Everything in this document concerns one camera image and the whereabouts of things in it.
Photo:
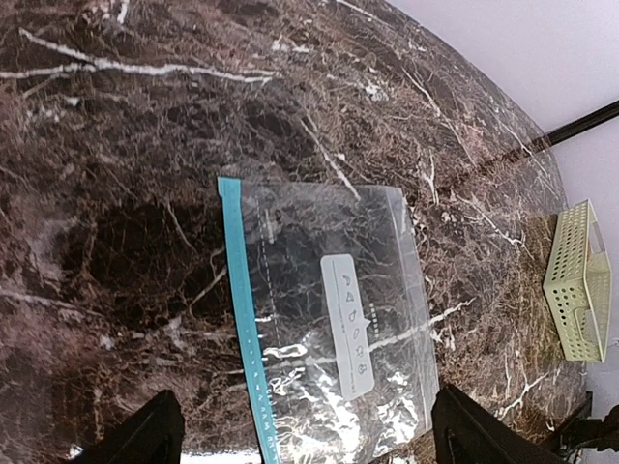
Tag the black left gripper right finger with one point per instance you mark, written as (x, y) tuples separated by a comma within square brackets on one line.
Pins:
[(464, 432)]

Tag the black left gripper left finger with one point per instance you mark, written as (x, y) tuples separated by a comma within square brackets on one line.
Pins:
[(153, 434)]

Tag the black corner frame post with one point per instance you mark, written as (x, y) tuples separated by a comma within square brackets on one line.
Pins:
[(578, 126)]

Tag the clear zip top bag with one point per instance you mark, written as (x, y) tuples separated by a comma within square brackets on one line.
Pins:
[(331, 315)]

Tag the cream perforated plastic basket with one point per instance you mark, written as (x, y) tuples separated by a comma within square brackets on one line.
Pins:
[(578, 285)]

